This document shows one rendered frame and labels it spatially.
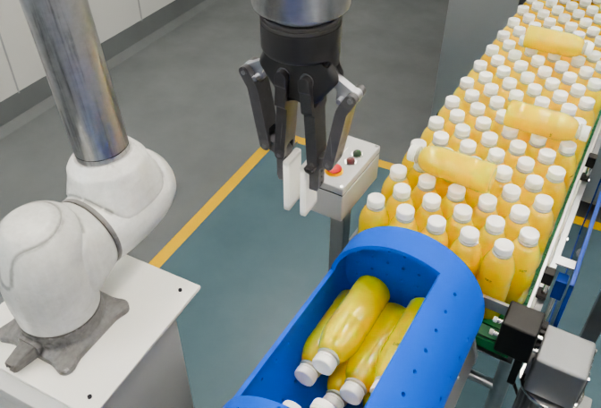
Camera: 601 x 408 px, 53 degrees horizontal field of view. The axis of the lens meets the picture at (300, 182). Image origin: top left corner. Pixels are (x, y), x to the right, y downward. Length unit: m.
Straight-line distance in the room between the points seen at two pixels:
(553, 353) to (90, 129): 1.05
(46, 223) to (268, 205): 2.01
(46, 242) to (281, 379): 0.46
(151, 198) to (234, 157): 2.15
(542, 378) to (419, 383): 0.58
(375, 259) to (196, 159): 2.28
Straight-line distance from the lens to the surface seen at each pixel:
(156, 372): 1.36
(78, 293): 1.14
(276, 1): 0.52
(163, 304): 1.27
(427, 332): 0.97
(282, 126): 0.62
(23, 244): 1.08
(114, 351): 1.22
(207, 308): 2.57
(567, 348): 1.48
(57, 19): 1.03
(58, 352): 1.23
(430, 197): 1.37
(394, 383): 0.90
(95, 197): 1.16
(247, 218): 2.93
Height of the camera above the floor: 1.96
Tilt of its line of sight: 39 degrees down
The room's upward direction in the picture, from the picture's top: straight up
